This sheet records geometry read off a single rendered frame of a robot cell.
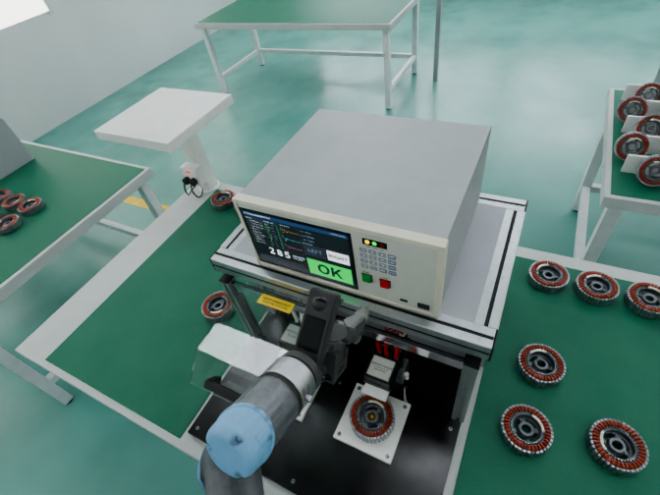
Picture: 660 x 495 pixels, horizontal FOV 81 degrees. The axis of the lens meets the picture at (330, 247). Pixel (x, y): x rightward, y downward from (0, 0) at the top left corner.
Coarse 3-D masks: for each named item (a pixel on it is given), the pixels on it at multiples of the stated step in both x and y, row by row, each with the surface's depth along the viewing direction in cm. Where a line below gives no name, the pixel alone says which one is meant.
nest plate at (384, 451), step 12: (360, 384) 104; (348, 408) 100; (372, 408) 99; (396, 408) 98; (408, 408) 98; (348, 420) 98; (396, 420) 96; (336, 432) 96; (348, 432) 96; (396, 432) 94; (348, 444) 95; (360, 444) 94; (372, 444) 93; (384, 444) 93; (396, 444) 92; (372, 456) 92; (384, 456) 91
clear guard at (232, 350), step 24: (264, 288) 95; (240, 312) 91; (264, 312) 90; (216, 336) 87; (240, 336) 86; (264, 336) 85; (288, 336) 84; (216, 360) 83; (240, 360) 82; (264, 360) 81; (240, 384) 81
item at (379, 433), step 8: (360, 400) 97; (368, 400) 97; (376, 400) 97; (352, 408) 97; (360, 408) 96; (376, 408) 98; (384, 408) 95; (392, 408) 95; (352, 416) 95; (360, 416) 97; (376, 416) 95; (384, 416) 94; (392, 416) 94; (352, 424) 94; (360, 424) 93; (368, 424) 95; (376, 424) 95; (384, 424) 93; (392, 424) 93; (360, 432) 92; (368, 432) 92; (376, 432) 91; (384, 432) 91; (368, 440) 92; (376, 440) 92
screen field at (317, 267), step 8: (312, 264) 83; (320, 264) 82; (328, 264) 80; (312, 272) 85; (320, 272) 84; (328, 272) 83; (336, 272) 81; (344, 272) 80; (344, 280) 82; (352, 280) 81
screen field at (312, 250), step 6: (306, 246) 79; (306, 252) 81; (312, 252) 80; (318, 252) 79; (324, 252) 78; (330, 252) 77; (336, 252) 76; (324, 258) 80; (330, 258) 79; (336, 258) 78; (342, 258) 77; (348, 258) 76; (348, 264) 77
